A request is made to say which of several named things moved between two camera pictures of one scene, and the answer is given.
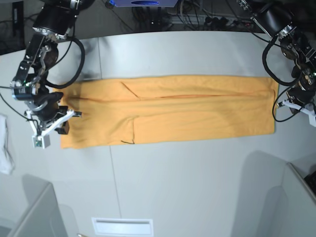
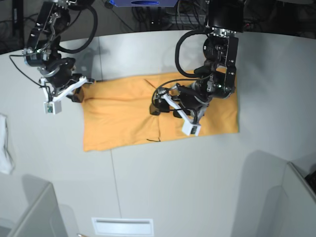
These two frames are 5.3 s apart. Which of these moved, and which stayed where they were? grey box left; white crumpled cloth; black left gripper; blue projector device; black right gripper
Moved: black right gripper; black left gripper
Stayed: white crumpled cloth; grey box left; blue projector device
